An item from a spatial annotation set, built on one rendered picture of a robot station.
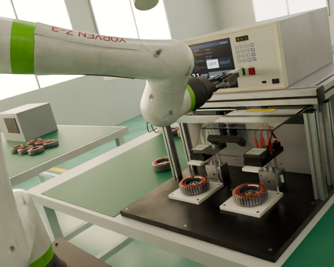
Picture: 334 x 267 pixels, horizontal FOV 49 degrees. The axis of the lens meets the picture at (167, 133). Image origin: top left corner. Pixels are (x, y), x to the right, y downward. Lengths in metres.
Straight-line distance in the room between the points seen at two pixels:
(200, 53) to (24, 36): 0.70
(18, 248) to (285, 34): 0.93
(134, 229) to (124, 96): 5.60
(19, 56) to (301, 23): 0.89
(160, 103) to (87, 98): 5.49
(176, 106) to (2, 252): 0.50
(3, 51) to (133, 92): 6.19
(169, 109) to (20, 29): 0.38
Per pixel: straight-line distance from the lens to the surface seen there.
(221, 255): 1.08
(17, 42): 0.82
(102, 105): 6.53
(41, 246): 0.95
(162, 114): 0.92
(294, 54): 1.26
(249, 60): 1.23
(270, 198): 1.25
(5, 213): 0.75
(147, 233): 1.27
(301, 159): 1.40
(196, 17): 8.48
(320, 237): 1.11
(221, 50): 1.29
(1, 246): 0.76
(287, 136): 1.39
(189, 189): 1.34
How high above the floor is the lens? 1.36
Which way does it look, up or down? 15 degrees down
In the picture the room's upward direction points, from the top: 14 degrees counter-clockwise
